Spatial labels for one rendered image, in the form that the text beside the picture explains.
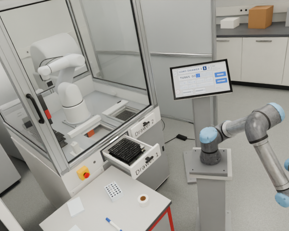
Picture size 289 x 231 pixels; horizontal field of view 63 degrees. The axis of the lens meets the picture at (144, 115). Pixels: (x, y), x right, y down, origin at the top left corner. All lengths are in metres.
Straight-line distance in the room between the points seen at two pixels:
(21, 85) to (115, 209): 0.91
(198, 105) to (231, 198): 0.95
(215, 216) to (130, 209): 0.79
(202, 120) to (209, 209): 0.86
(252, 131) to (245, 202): 1.33
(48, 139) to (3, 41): 0.58
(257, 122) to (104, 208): 1.04
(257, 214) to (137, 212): 1.27
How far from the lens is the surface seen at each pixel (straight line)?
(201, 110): 2.37
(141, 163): 1.63
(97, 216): 1.62
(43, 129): 1.50
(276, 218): 2.49
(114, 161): 1.74
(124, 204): 1.61
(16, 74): 1.38
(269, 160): 1.34
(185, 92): 2.16
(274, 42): 4.07
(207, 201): 1.97
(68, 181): 1.74
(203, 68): 2.24
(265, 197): 2.61
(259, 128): 1.30
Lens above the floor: 1.99
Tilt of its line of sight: 31 degrees down
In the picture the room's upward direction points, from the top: 12 degrees counter-clockwise
